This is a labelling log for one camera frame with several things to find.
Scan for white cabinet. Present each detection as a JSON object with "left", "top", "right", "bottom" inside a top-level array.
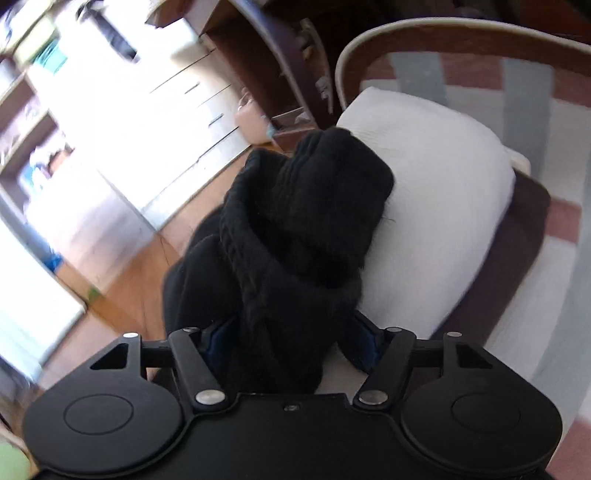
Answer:
[{"left": 99, "top": 28, "right": 254, "bottom": 229}]

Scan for dark wood desk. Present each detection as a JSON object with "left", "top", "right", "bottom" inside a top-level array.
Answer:
[{"left": 148, "top": 0, "right": 354, "bottom": 155}]

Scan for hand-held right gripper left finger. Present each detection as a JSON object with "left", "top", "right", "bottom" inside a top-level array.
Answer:
[{"left": 90, "top": 318, "right": 239, "bottom": 412}]

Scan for black sweater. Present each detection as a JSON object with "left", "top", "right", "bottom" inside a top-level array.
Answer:
[{"left": 164, "top": 127, "right": 396, "bottom": 396}]

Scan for brown folded garment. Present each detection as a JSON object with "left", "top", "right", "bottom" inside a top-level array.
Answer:
[{"left": 431, "top": 173, "right": 552, "bottom": 344}]

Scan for cardboard box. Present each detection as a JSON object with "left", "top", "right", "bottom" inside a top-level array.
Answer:
[{"left": 44, "top": 258, "right": 102, "bottom": 308}]

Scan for white folded sweater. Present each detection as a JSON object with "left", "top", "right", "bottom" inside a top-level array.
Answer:
[{"left": 318, "top": 87, "right": 533, "bottom": 394}]

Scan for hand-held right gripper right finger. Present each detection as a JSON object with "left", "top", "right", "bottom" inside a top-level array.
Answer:
[{"left": 350, "top": 311, "right": 493, "bottom": 411}]

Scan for checkered rug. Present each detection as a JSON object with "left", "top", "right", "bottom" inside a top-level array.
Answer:
[{"left": 335, "top": 21, "right": 591, "bottom": 444}]

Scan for wooden shelf unit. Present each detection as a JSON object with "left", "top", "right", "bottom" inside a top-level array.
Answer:
[{"left": 0, "top": 41, "right": 77, "bottom": 190}]

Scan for light green cloth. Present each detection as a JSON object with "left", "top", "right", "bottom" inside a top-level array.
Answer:
[{"left": 0, "top": 440, "right": 33, "bottom": 480}]

